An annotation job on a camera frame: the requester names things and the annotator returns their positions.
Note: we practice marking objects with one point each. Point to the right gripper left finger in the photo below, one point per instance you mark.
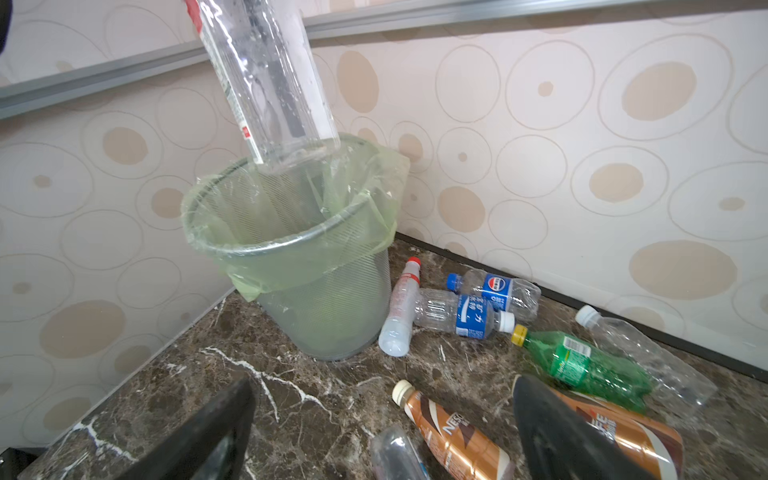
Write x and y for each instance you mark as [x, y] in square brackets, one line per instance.
[212, 444]

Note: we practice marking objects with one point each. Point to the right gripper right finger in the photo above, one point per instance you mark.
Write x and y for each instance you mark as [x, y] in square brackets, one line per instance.
[559, 444]

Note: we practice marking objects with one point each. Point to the white red-capped milk bottle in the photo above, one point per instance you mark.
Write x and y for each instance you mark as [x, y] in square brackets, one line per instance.
[395, 335]

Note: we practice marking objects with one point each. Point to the clear bottle red label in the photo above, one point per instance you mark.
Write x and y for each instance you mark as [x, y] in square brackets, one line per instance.
[263, 60]

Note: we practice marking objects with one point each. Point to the green-lined mesh waste bin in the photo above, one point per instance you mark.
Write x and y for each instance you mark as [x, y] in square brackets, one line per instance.
[308, 244]

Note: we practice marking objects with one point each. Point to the green soda bottle yellow cap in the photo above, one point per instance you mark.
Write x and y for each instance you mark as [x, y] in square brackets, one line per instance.
[585, 368]

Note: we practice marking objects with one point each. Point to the brown Nescafe bottle near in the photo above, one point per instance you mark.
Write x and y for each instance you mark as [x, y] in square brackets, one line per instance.
[463, 450]

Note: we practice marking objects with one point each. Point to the brown nescafe bottle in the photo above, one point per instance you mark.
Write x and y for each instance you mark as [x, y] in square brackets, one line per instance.
[652, 445]
[463, 450]

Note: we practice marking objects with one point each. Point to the brown Nescafe bottle far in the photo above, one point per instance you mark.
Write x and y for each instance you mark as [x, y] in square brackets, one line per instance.
[652, 445]

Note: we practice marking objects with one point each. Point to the clear Pepsi bottle blue cap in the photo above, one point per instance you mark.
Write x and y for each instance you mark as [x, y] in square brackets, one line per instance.
[514, 295]

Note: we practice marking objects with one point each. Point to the clear bottle blue label white cap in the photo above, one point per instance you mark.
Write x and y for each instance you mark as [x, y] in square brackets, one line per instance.
[464, 315]

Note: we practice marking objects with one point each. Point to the clear crushed bottle blue cap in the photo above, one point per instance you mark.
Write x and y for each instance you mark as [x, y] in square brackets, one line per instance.
[394, 457]

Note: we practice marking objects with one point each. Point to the diagonal aluminium rail left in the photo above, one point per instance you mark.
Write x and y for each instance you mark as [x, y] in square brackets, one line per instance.
[43, 92]

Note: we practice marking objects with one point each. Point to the horizontal aluminium rail back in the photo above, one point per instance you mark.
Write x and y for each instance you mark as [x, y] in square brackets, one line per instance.
[401, 15]

